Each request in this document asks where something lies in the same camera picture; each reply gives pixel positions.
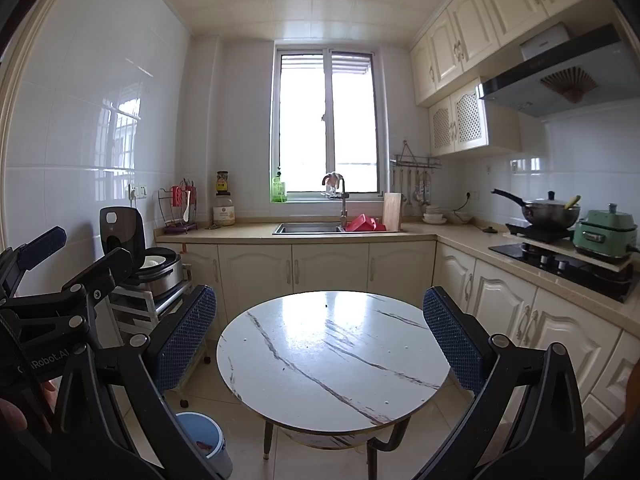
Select grey range hood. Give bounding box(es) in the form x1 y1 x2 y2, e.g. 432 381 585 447
477 22 640 118

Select black gas stove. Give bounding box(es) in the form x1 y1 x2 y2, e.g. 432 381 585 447
488 243 636 304

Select metal wall utensil rail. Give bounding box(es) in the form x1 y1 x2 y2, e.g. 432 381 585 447
390 141 443 171

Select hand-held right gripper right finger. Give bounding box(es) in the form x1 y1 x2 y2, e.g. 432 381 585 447
415 286 586 480

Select brown wooden chair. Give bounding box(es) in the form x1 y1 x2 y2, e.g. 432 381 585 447
585 360 640 461

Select steel wok with black handle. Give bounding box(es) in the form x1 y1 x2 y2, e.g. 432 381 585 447
491 188 582 231

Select beige kitchen countertop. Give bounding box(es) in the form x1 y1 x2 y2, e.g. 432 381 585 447
154 219 640 333

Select black steel rice cooker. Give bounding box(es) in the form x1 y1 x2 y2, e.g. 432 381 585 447
99 206 185 301

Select row of hanging utensils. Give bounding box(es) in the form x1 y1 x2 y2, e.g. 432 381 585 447
392 167 433 208

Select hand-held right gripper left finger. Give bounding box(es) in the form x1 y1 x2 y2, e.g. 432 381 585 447
50 285 228 480

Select black induction cooker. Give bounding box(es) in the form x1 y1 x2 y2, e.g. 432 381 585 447
505 222 576 244

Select green electric cooker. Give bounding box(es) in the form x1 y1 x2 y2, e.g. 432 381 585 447
572 203 640 261

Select cream lattice door cabinet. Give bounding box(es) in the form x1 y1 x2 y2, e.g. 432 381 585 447
428 77 523 157

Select round marble table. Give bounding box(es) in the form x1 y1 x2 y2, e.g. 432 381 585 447
216 290 452 466

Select kitchen window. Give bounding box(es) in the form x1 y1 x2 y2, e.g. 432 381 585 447
270 42 386 203

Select white board over stove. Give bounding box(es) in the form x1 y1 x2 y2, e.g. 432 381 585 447
502 232 633 273

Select person's left hand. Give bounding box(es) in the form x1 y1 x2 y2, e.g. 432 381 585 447
0 397 30 433

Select cream upper cabinets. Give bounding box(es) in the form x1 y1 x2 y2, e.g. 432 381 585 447
409 0 606 107

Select cream kitchen base cabinets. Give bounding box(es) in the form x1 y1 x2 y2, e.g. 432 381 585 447
157 240 640 461

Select steel sink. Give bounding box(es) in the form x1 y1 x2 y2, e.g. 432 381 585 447
272 222 347 236

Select large clear jar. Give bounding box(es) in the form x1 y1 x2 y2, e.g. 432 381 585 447
213 195 236 227

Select wooden cutting board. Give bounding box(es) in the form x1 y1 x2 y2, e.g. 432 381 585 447
382 192 403 232

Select steel wok lid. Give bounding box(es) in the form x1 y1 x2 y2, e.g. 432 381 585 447
522 191 581 213

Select wire cutlery rack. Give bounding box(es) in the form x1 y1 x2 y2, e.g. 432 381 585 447
158 178 198 235

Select red plastic basket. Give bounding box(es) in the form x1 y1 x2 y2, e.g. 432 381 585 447
345 214 387 233

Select white wheeled kitchen cart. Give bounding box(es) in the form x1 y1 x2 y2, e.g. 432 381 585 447
107 260 211 406

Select steel faucet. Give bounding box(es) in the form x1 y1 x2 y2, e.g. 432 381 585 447
322 175 348 228

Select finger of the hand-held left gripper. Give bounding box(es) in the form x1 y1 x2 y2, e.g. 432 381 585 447
0 226 67 306
2 248 134 313

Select blue trash bin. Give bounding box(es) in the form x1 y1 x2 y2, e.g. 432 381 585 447
176 411 233 480

